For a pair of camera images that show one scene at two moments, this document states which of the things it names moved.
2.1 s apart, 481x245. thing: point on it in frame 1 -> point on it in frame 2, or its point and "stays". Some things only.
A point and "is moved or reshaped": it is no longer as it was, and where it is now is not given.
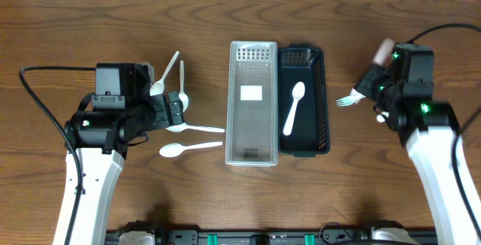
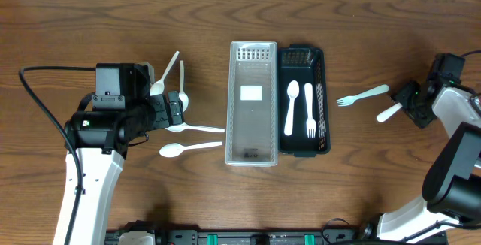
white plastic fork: x=355 y=97 -> x=311 y=123
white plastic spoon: x=184 y=126 stays
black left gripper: x=173 y=108 stays
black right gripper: x=367 y=83 -> x=407 y=95
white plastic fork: x=349 y=100 stays
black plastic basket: x=310 y=133 stays
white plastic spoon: x=298 y=91 is moved or reshaped
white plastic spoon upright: x=183 y=98 stays
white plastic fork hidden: x=381 y=119 stays
